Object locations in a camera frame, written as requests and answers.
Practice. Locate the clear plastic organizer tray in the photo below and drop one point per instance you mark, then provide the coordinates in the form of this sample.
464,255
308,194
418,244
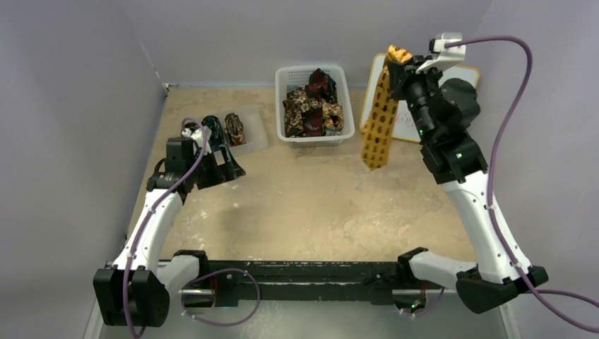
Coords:
253,128

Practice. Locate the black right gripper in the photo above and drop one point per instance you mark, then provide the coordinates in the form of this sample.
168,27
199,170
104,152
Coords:
405,78

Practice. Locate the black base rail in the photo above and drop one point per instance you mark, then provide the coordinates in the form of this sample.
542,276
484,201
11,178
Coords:
376,282

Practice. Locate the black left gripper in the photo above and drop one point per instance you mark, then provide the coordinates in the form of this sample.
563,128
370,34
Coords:
227,170

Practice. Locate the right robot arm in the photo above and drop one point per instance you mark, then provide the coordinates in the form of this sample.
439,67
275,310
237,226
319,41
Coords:
442,111

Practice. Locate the brown floral tie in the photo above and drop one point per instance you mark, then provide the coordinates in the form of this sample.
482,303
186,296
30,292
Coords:
295,104

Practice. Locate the rolled pink brown tie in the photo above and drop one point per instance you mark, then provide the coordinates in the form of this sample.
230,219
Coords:
234,129

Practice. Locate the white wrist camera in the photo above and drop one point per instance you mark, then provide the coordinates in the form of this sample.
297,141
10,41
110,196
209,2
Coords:
443,57
196,135

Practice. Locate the yellow insect-print tie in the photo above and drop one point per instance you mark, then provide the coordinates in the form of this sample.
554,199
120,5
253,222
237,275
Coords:
377,134

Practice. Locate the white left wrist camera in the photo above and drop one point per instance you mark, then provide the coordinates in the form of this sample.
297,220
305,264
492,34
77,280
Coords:
196,135

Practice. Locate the whiteboard with yellow frame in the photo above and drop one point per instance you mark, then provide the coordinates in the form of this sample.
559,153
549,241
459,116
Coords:
404,126

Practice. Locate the dark red tie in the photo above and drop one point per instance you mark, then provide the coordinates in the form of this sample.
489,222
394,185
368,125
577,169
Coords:
322,84

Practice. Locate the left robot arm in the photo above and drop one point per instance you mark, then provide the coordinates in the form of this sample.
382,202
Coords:
133,289

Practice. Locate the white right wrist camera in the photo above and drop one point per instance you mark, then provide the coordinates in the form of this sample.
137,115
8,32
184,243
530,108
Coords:
443,57

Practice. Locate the rolled blue green tie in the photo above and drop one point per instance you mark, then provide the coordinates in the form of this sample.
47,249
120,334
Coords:
214,128

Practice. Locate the white plastic basket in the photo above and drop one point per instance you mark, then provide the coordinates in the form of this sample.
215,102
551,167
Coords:
299,75

